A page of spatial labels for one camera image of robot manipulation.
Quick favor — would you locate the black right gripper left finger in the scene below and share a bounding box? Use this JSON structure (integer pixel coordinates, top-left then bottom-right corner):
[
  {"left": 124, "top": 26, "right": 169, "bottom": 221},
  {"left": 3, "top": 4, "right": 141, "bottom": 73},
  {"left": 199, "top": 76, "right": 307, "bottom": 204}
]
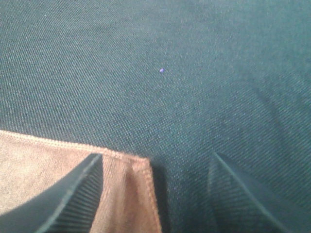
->
[{"left": 0, "top": 153, "right": 103, "bottom": 233}]

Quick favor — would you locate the brown towel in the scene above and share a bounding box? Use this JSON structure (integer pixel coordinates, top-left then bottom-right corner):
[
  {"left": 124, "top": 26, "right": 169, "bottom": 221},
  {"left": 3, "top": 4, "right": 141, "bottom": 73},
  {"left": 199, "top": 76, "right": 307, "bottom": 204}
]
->
[{"left": 0, "top": 131, "right": 162, "bottom": 233}]

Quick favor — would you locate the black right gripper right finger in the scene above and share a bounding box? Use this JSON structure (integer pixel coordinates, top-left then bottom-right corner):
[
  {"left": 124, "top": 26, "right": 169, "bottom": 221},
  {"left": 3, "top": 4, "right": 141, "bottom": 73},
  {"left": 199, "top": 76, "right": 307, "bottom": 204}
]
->
[{"left": 207, "top": 152, "right": 311, "bottom": 233}]

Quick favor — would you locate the black table cloth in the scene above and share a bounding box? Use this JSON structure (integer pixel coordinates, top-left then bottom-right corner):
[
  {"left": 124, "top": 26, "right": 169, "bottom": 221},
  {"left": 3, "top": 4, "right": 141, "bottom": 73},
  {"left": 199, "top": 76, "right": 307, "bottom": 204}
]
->
[{"left": 0, "top": 0, "right": 311, "bottom": 233}]

